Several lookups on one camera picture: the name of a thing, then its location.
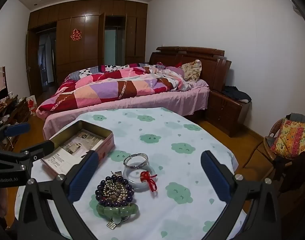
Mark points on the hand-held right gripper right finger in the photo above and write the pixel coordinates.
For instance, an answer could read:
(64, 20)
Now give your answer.
(215, 177)

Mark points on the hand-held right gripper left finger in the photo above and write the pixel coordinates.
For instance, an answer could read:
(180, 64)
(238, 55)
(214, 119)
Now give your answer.
(83, 172)

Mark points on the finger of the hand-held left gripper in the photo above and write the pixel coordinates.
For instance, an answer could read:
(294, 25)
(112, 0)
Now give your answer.
(42, 146)
(17, 128)

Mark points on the pink metal tin box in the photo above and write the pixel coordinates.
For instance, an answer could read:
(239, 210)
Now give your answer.
(106, 142)

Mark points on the silver metal bangle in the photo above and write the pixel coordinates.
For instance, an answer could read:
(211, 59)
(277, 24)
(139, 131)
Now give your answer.
(135, 166)

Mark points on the wooden television stand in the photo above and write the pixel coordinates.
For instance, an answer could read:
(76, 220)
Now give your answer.
(17, 110)

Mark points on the red white paper bag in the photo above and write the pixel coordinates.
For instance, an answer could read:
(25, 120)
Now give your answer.
(31, 105)

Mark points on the printed paper booklet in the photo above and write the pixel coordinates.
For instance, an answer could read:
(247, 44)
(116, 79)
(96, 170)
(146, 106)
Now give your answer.
(75, 140)

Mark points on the silver metal watch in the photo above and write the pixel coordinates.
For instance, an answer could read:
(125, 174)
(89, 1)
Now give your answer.
(112, 226)

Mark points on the wicker chair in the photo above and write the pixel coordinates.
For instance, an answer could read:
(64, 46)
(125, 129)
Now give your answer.
(267, 142)

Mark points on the wooden nightstand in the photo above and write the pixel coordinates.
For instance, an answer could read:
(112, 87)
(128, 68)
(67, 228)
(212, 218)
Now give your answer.
(225, 115)

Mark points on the white green cloud tablecloth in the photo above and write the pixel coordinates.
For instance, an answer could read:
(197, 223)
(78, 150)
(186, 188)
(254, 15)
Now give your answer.
(152, 127)

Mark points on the dark garment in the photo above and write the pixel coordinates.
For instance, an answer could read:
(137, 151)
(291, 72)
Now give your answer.
(295, 170)

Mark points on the patchwork pink red quilt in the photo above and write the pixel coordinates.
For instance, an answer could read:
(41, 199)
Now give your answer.
(105, 90)

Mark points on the dark clothes pile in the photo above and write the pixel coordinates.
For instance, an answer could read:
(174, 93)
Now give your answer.
(236, 93)

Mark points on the colourful patterned cushion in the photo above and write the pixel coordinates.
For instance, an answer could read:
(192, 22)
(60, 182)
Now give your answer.
(292, 137)

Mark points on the brown wooden wardrobe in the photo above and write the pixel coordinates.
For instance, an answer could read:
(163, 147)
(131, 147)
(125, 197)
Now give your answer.
(75, 60)

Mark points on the wooden bed pink sheet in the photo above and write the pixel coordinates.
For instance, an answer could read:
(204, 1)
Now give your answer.
(142, 102)

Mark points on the floral pillow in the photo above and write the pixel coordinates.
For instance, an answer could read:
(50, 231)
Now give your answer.
(191, 70)

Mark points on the red paper decoration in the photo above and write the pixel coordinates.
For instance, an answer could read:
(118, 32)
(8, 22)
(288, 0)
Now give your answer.
(76, 35)

